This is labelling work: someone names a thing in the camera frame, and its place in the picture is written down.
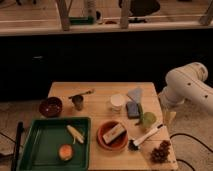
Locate dark purple grape bunch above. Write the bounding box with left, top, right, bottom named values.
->
left=150, top=140, right=171, bottom=163

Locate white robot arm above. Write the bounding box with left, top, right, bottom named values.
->
left=158, top=62, right=213, bottom=127

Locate white paper cup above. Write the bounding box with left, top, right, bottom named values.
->
left=110, top=94, right=125, bottom=112

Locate small metal cup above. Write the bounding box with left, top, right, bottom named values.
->
left=72, top=95, right=84, bottom=111

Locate green round lid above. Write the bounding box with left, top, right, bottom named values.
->
left=141, top=112, right=157, bottom=128

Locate blue grey sponge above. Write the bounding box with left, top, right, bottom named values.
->
left=126, top=101, right=139, bottom=119

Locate grey triangular cloth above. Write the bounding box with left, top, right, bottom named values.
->
left=127, top=87, right=142, bottom=103

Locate orange terracotta bowl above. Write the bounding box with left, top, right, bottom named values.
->
left=97, top=121, right=128, bottom=151

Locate white block eraser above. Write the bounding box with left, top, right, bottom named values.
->
left=103, top=123, right=126, bottom=144

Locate orange round fruit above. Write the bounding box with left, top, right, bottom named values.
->
left=58, top=144, right=73, bottom=161

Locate dark red bowl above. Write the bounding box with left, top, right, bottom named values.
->
left=39, top=97, right=63, bottom=118

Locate green plastic tray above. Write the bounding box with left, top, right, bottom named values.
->
left=17, top=117, right=91, bottom=171

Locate black bar beside tray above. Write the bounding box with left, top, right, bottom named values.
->
left=11, top=122, right=24, bottom=171

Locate black floor cable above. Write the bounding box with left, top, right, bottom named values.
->
left=169, top=132, right=213, bottom=171

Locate white handled brush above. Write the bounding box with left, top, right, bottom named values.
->
left=128, top=124, right=163, bottom=151

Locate thin wooden handled tool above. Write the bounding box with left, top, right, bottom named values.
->
left=68, top=89, right=95, bottom=99

